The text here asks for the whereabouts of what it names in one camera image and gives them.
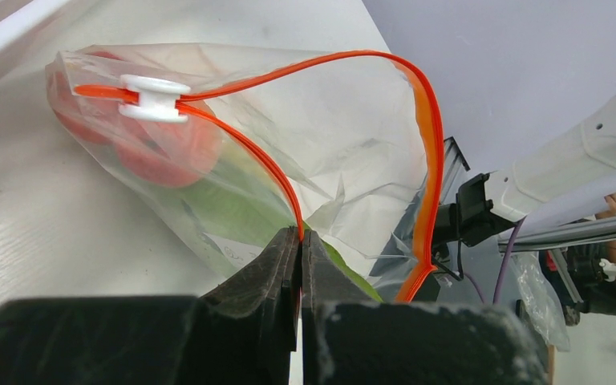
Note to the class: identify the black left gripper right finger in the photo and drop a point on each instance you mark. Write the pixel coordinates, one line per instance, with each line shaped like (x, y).
(348, 338)

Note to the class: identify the pink peach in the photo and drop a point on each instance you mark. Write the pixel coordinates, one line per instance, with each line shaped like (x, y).
(170, 155)

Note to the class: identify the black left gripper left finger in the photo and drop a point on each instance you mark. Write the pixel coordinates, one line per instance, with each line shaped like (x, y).
(241, 332)

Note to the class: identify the white plastic bin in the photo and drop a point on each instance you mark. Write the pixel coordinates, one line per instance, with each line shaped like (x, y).
(22, 24)

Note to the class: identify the red tomato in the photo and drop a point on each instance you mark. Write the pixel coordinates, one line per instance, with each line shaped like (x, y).
(91, 120)

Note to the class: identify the green leaf vegetable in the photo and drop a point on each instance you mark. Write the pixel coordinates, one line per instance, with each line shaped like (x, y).
(233, 217)

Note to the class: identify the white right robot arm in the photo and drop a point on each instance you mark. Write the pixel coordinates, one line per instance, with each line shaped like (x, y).
(490, 203)

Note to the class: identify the clear zip top bag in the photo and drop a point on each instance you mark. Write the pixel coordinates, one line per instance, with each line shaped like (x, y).
(353, 140)

